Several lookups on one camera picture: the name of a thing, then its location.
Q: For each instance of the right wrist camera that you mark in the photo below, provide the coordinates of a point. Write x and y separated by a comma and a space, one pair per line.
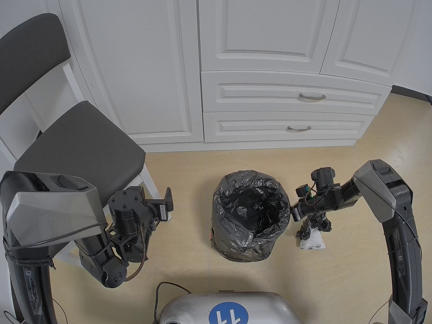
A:
302, 191

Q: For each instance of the white printed wrapper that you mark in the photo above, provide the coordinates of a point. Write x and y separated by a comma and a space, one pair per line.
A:
315, 243

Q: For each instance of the crumpled black plastic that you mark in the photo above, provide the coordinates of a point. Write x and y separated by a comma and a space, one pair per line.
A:
314, 224

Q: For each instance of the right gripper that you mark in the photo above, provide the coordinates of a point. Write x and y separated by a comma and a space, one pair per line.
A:
305, 210

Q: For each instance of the white wardrobe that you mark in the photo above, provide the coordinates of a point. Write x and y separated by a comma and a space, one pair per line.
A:
253, 29

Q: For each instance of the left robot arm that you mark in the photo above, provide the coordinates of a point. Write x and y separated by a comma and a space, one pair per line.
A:
50, 214

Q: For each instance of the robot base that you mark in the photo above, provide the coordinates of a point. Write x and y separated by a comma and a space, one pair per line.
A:
229, 305

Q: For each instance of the black plastic bag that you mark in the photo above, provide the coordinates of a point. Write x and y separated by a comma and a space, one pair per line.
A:
236, 245

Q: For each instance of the white chair grey cushions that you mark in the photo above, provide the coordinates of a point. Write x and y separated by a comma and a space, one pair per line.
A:
77, 147

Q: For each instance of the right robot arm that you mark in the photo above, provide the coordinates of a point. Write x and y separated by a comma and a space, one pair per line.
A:
381, 187

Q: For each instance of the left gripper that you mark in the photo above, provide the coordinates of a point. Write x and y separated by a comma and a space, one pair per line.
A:
157, 211

